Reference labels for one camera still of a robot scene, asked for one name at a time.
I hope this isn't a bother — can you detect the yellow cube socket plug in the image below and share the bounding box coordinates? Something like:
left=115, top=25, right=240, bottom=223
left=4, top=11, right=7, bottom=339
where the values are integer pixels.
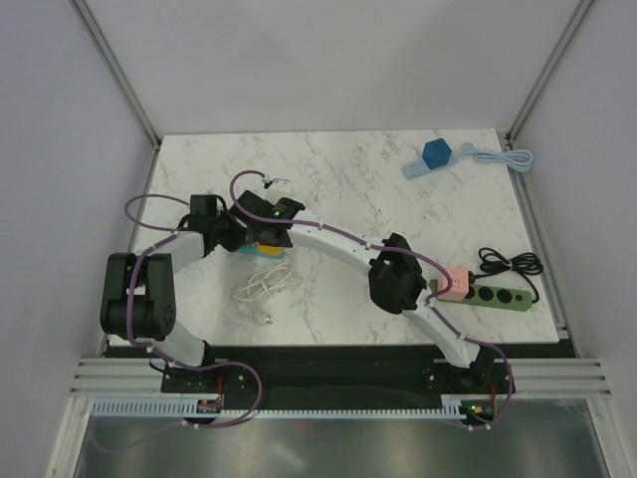
left=257, top=244, right=285, bottom=257

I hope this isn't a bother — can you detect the teal power strip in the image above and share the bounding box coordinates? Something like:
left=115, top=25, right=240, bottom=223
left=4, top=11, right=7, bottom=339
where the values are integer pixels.
left=239, top=244, right=285, bottom=260

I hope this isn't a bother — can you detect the pink cube socket plug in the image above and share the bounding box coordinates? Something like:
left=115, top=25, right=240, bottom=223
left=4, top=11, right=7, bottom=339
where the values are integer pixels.
left=437, top=268, right=470, bottom=303

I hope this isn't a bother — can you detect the green power strip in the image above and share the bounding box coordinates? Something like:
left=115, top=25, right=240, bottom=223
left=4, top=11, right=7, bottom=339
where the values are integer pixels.
left=437, top=284, right=533, bottom=313

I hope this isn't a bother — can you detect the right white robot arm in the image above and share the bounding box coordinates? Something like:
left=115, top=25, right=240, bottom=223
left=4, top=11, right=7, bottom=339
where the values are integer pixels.
left=229, top=170, right=501, bottom=392

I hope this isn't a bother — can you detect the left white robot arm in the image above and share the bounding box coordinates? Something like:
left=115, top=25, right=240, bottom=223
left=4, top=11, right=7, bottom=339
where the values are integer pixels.
left=100, top=194, right=246, bottom=391

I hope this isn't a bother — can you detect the dark blue cube socket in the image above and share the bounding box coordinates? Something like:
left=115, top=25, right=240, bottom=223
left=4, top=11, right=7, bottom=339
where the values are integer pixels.
left=422, top=138, right=453, bottom=170

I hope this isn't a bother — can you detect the light blue power strip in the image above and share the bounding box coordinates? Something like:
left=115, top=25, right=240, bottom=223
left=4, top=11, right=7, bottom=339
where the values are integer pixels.
left=401, top=151, right=460, bottom=181

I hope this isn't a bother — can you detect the white coiled power cable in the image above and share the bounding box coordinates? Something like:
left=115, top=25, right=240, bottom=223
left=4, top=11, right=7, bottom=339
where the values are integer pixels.
left=233, top=261, right=298, bottom=325

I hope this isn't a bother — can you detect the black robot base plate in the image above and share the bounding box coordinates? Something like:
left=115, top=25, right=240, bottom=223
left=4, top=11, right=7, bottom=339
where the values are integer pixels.
left=161, top=345, right=515, bottom=411

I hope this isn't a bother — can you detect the left aluminium corner post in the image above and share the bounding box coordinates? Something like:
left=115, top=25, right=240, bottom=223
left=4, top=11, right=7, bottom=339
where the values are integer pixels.
left=70, top=0, right=161, bottom=152

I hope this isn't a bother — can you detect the aluminium corner post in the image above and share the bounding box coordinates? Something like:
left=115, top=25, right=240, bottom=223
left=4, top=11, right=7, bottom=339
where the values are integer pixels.
left=500, top=0, right=597, bottom=149
left=70, top=0, right=161, bottom=152

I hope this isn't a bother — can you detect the white slotted cable duct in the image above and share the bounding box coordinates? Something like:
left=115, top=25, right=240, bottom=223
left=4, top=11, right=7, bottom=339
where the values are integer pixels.
left=92, top=397, right=493, bottom=419

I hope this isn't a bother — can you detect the black coiled power cable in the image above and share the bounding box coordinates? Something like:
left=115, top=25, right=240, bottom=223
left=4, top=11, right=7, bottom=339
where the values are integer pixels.
left=477, top=247, right=544, bottom=304

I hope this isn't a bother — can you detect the light blue coiled cable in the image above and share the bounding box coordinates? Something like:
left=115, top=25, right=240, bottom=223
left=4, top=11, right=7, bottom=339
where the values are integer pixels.
left=457, top=141, right=536, bottom=174

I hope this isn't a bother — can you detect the aluminium front frame rail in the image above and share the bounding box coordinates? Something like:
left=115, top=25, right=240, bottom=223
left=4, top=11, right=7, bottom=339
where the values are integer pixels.
left=70, top=358, right=611, bottom=398

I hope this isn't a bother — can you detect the right aluminium corner post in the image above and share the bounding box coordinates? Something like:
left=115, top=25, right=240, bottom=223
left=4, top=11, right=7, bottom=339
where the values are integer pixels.
left=500, top=0, right=597, bottom=149

